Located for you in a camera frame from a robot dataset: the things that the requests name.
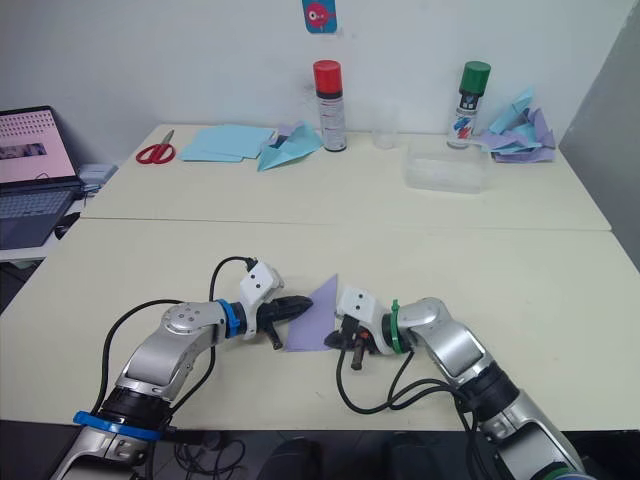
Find green right wrist tie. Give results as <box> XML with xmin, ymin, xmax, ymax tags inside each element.
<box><xmin>388</xmin><ymin>298</ymin><xmax>406</xmax><ymax>355</ymax></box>

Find purple paper sheet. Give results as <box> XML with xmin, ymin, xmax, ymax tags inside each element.
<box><xmin>283</xmin><ymin>272</ymin><xmax>342</xmax><ymax>353</ymax></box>

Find light blue paper stack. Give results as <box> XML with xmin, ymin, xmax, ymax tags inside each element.
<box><xmin>177</xmin><ymin>123</ymin><xmax>279</xmax><ymax>164</ymax></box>

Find green capped spray can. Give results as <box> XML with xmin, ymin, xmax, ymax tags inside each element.
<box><xmin>445</xmin><ymin>60</ymin><xmax>493</xmax><ymax>152</ymax></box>

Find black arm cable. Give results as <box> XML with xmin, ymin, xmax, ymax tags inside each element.
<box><xmin>334</xmin><ymin>345</ymin><xmax>494</xmax><ymax>451</ymax></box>
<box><xmin>97</xmin><ymin>255</ymin><xmax>259</xmax><ymax>417</ymax></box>

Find small purple folded paper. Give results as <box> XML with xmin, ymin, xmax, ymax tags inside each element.
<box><xmin>275</xmin><ymin>121</ymin><xmax>304</xmax><ymax>147</ymax></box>

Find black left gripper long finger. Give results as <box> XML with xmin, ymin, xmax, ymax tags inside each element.
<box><xmin>285</xmin><ymin>294</ymin><xmax>315</xmax><ymax>320</ymax></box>

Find open laptop computer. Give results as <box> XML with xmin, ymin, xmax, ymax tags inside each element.
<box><xmin>0</xmin><ymin>104</ymin><xmax>86</xmax><ymax>252</ymax></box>

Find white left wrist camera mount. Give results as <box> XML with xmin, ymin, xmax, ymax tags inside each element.
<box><xmin>238</xmin><ymin>263</ymin><xmax>286</xmax><ymax>342</ymax></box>

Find clear plastic box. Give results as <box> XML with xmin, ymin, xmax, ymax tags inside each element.
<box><xmin>403</xmin><ymin>141</ymin><xmax>489</xmax><ymax>196</ymax></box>

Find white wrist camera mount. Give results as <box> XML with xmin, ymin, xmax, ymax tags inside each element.
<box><xmin>238</xmin><ymin>263</ymin><xmax>286</xmax><ymax>342</ymax></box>
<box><xmin>334</xmin><ymin>285</ymin><xmax>389</xmax><ymax>355</ymax></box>

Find blue cartoon wall sticker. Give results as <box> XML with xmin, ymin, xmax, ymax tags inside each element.
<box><xmin>300</xmin><ymin>0</ymin><xmax>339</xmax><ymax>36</ymax></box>

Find clear plastic cup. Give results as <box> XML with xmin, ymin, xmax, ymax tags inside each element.
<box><xmin>371</xmin><ymin>125</ymin><xmax>400</xmax><ymax>151</ymax></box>

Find small white box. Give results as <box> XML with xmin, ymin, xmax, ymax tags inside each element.
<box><xmin>76</xmin><ymin>162</ymin><xmax>120</xmax><ymax>192</ymax></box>

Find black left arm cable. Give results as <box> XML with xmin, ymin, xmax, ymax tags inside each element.
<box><xmin>97</xmin><ymin>255</ymin><xmax>259</xmax><ymax>417</ymax></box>

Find thin black floor cables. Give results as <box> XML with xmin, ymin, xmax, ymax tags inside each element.
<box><xmin>173</xmin><ymin>431</ymin><xmax>247</xmax><ymax>477</ymax></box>

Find blue left wrist clamp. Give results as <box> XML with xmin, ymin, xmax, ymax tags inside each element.
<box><xmin>215</xmin><ymin>298</ymin><xmax>243</xmax><ymax>340</ymax></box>

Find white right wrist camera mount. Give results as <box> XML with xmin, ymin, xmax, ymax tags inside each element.
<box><xmin>334</xmin><ymin>285</ymin><xmax>389</xmax><ymax>355</ymax></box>

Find red handled scissors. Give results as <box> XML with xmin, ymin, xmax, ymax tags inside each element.
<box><xmin>135</xmin><ymin>129</ymin><xmax>178</xmax><ymax>166</ymax></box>

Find grey partition panel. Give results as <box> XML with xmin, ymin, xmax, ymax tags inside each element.
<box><xmin>558</xmin><ymin>0</ymin><xmax>640</xmax><ymax>277</ymax></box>

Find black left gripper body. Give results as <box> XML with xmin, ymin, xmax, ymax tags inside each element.
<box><xmin>255</xmin><ymin>298</ymin><xmax>291</xmax><ymax>327</ymax></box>

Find red capped spray can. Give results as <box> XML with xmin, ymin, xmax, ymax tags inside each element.
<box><xmin>312</xmin><ymin>59</ymin><xmax>349</xmax><ymax>153</ymax></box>

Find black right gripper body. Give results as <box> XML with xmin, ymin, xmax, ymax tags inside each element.
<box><xmin>339</xmin><ymin>316</ymin><xmax>375</xmax><ymax>355</ymax></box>

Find black computer mouse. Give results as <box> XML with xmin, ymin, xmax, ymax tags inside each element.
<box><xmin>53</xmin><ymin>211</ymin><xmax>82</xmax><ymax>240</ymax></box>

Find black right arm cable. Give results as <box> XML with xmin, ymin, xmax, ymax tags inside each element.
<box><xmin>334</xmin><ymin>345</ymin><xmax>494</xmax><ymax>451</ymax></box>

